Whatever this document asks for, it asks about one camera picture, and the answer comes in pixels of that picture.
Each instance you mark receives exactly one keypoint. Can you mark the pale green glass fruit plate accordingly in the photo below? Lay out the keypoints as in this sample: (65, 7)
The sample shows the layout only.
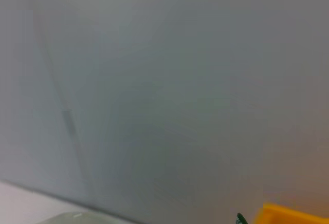
(72, 219)

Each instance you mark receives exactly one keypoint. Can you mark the green plastic wrapper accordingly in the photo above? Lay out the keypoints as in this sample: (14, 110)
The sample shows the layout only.
(241, 219)

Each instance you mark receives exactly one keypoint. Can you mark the yellow plastic storage bin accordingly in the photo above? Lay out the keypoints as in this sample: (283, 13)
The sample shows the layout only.
(290, 216)

